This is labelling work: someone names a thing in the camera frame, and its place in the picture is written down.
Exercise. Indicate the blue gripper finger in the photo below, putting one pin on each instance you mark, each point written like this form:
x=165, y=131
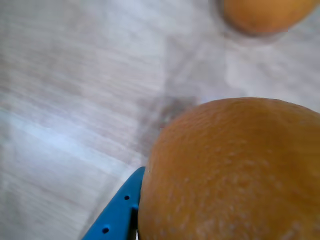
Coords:
x=115, y=215

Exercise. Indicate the dark orange oval mandarin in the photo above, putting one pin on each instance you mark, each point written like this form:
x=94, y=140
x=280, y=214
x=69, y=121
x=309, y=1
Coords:
x=225, y=175

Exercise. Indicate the small round orange mandarin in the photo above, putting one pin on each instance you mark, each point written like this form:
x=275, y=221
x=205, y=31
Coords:
x=262, y=15

